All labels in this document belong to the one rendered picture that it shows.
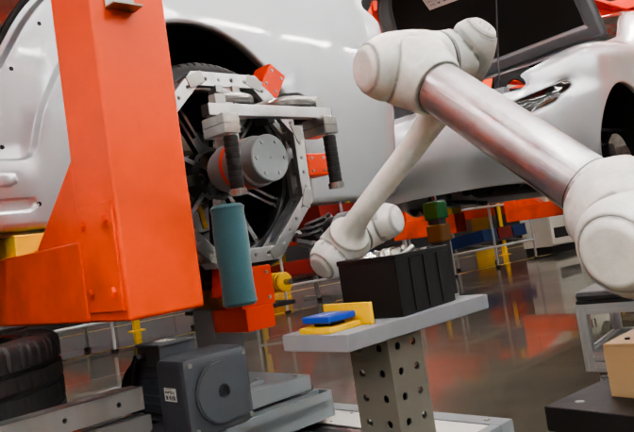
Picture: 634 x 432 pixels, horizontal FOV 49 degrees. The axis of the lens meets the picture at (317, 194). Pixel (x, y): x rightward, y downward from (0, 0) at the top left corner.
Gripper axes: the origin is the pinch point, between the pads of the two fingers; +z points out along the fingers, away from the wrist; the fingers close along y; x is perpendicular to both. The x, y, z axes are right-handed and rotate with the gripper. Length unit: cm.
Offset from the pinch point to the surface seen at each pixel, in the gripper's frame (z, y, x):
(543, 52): 67, 300, -150
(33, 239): 8, -47, 59
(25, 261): 0, -55, 59
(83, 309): -26, -63, 50
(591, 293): -58, 24, -68
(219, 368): -29, -56, 18
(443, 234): -68, -16, 9
